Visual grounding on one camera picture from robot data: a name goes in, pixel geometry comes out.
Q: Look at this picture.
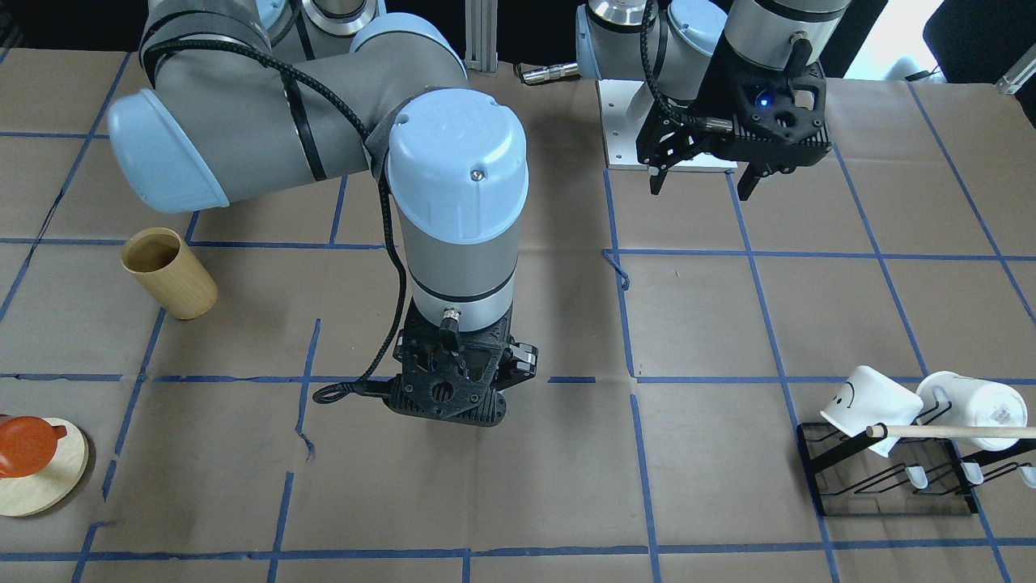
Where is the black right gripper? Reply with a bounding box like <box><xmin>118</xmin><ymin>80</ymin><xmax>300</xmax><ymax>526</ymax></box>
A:
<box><xmin>389</xmin><ymin>302</ymin><xmax>539</xmax><ymax>427</ymax></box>

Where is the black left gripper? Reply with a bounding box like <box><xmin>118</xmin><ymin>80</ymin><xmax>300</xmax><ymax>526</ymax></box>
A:
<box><xmin>636</xmin><ymin>49</ymin><xmax>832</xmax><ymax>202</ymax></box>

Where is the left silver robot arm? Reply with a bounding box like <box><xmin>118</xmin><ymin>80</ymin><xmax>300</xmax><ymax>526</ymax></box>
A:
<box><xmin>575</xmin><ymin>1</ymin><xmax>850</xmax><ymax>202</ymax></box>

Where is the white smiley mug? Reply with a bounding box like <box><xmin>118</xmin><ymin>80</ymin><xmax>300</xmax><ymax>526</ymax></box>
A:
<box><xmin>819</xmin><ymin>365</ymin><xmax>923</xmax><ymax>438</ymax></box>

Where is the white mug on rack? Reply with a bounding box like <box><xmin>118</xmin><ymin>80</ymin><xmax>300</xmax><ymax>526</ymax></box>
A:
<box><xmin>916</xmin><ymin>370</ymin><xmax>1028</xmax><ymax>428</ymax></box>

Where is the bamboo cylinder holder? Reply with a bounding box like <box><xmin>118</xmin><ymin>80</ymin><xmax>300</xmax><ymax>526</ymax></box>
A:
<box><xmin>120</xmin><ymin>228</ymin><xmax>219</xmax><ymax>321</ymax></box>

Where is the wooden mug tree stand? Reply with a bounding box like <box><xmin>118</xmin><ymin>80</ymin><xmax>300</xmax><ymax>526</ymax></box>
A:
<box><xmin>1</xmin><ymin>418</ymin><xmax>89</xmax><ymax>517</ymax></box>

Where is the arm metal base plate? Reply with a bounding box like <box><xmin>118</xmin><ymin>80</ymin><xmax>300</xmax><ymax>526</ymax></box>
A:
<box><xmin>597</xmin><ymin>77</ymin><xmax>738</xmax><ymax>172</ymax></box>

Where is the silver cable connector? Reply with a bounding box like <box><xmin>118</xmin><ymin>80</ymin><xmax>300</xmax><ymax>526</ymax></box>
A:
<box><xmin>513</xmin><ymin>62</ymin><xmax>580</xmax><ymax>87</ymax></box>

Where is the aluminium frame post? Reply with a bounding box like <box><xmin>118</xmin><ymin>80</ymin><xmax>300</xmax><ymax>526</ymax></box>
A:
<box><xmin>464</xmin><ymin>0</ymin><xmax>499</xmax><ymax>74</ymax></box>

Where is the black wire mug rack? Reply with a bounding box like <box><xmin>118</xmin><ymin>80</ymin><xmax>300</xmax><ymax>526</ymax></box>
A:
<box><xmin>796</xmin><ymin>410</ymin><xmax>1034</xmax><ymax>517</ymax></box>

